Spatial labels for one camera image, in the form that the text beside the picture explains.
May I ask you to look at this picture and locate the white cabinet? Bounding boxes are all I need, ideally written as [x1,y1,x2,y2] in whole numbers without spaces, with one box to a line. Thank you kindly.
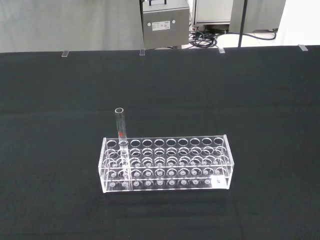
[191,0,234,27]

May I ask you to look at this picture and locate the clear acrylic test tube rack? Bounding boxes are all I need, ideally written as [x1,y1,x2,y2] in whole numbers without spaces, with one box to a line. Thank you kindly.
[98,134,235,195]

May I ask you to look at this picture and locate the coiled black cables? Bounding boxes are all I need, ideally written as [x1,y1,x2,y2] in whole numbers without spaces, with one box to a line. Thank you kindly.
[188,25,219,49]

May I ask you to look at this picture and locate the black bench cloth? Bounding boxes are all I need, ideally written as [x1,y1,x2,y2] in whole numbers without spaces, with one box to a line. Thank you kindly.
[0,44,320,240]

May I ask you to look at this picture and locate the long black cable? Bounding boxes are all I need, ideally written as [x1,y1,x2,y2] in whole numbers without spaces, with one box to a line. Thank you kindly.
[216,27,279,41]

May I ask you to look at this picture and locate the black tripod pole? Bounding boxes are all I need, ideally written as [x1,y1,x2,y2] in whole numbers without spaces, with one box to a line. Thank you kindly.
[237,0,249,48]

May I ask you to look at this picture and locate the grey metal equipment box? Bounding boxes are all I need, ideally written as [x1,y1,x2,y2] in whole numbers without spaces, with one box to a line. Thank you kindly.
[138,0,192,50]

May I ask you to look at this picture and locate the grey cabinet panel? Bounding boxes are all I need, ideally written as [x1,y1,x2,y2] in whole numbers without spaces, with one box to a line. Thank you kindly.
[228,0,286,35]

